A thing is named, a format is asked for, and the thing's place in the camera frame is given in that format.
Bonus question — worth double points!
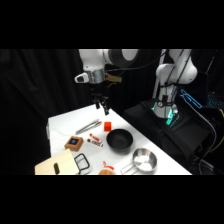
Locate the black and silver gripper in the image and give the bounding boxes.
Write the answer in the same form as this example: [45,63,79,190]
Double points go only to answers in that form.
[88,68,111,116]

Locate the red cube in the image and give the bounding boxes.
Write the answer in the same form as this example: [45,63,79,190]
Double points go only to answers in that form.
[103,121,113,132]

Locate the black bowl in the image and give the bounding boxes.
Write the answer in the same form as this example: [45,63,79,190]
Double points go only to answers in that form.
[105,129,134,152]

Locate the silver metal tongs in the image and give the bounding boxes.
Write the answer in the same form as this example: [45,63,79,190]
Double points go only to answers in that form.
[75,119,103,136]

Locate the red and white marker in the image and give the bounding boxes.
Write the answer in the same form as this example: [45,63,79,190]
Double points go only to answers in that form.
[86,138,104,148]
[88,133,102,142]

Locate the wooden block with blue square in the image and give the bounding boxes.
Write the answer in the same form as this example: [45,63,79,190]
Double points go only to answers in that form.
[64,135,84,153]

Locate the orange brown round toy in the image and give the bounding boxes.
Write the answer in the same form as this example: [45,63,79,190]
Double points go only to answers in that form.
[98,161,116,176]

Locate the black curtain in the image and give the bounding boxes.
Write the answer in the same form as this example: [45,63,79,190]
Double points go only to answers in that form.
[0,49,224,176]

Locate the stainless steel pot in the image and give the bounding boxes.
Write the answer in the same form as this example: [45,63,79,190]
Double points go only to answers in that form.
[120,147,158,176]

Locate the light wooden cutting board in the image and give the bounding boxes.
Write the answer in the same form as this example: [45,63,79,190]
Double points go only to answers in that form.
[34,148,81,176]

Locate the black robot stand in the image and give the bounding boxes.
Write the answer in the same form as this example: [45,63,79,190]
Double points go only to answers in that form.
[121,99,214,168]

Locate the screen with blue lights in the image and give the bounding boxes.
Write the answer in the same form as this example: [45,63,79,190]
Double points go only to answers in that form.
[179,87,224,110]

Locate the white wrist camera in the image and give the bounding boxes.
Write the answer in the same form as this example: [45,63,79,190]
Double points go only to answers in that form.
[74,72,90,84]

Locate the black wire frame holder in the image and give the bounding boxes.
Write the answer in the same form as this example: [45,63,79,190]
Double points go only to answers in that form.
[73,152,93,175]

